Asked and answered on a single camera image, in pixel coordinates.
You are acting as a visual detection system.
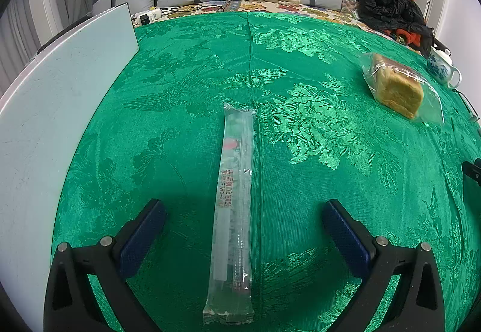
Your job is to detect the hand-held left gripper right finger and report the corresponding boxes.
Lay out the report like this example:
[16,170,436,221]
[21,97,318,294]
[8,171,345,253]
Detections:
[323,198,446,332]

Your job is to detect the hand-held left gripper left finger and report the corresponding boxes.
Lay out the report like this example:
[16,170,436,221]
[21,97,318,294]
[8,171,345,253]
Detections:
[43,198,168,332]

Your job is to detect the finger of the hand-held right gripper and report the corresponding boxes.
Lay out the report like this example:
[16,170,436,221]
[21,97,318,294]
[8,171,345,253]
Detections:
[461,157,481,186]

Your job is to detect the long pale stick snack packet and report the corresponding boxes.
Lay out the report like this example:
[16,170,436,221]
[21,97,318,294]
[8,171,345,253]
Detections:
[203,102,257,325]

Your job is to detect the bread loaf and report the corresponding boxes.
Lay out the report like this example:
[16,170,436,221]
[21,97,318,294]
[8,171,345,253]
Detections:
[360,53,444,125]

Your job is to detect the white and blue teapot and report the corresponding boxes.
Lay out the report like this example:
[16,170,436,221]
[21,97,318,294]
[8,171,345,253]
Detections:
[427,46,461,89]

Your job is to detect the green patterned tablecloth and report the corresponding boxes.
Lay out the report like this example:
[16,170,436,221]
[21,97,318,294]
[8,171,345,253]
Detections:
[51,12,481,332]

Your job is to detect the white rectangular board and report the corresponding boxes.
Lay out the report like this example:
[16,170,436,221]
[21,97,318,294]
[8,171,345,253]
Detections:
[0,3,139,318]

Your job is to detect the black jacket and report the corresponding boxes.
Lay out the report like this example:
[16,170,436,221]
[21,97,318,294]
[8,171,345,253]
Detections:
[355,0,433,47]

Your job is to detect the clear plastic bag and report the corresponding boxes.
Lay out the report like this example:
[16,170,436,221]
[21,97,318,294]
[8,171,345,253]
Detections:
[341,0,361,19]

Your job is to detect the white power strip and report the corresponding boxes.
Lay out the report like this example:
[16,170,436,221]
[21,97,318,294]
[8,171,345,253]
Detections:
[133,8,163,25]

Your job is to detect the floral bedsheet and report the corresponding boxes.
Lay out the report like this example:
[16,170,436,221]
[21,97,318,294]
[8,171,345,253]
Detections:
[131,0,376,32]

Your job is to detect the white sheer curtain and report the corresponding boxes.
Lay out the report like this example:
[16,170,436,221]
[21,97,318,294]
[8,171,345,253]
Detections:
[0,0,42,66]

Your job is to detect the clear frame glasses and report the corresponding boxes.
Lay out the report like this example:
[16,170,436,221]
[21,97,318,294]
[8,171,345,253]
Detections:
[450,89,481,122]

